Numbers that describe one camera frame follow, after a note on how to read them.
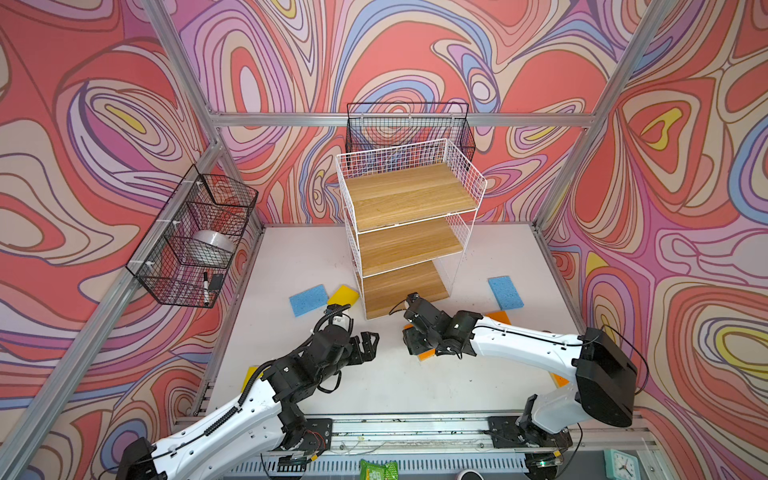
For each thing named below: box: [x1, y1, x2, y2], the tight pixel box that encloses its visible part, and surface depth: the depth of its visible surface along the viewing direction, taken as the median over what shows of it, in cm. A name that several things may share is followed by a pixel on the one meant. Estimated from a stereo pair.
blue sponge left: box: [289, 284, 329, 318], surface depth 99 cm
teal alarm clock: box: [604, 449, 640, 480], surface depth 69 cm
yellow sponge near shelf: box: [327, 285, 360, 307], surface depth 101 cm
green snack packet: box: [359, 459, 399, 480], surface depth 69 cm
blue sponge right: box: [487, 275, 525, 311], surface depth 101 cm
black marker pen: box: [204, 272, 209, 305], surface depth 73 cm
